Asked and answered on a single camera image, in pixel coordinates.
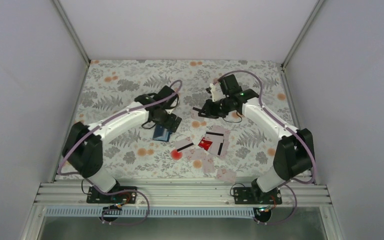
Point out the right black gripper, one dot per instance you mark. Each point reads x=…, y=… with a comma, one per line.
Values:
x=210, y=112

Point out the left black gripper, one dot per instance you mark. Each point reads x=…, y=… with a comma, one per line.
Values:
x=167, y=125

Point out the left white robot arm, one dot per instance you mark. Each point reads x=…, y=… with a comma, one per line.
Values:
x=83, y=148

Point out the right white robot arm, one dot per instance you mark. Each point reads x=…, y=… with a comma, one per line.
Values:
x=294, y=152

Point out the red credit card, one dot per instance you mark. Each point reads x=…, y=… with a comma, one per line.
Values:
x=205, y=144

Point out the floral card in middle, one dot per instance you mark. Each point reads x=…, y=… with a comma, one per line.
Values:
x=208, y=165

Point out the floral patterned table mat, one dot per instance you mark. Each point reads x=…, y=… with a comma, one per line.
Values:
x=112, y=85

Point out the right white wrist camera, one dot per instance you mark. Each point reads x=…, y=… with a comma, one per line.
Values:
x=212, y=90

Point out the floral card near rail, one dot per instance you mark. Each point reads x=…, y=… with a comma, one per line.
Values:
x=226, y=175

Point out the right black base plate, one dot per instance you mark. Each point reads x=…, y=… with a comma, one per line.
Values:
x=253, y=196

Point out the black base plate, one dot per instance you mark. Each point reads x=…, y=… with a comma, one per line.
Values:
x=253, y=196
x=95, y=197

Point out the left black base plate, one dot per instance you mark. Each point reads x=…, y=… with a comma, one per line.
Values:
x=95, y=197

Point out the aluminium rail frame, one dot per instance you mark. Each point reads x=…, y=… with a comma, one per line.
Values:
x=185, y=192

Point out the grey slotted cable duct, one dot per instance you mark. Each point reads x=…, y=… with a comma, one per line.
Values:
x=153, y=212

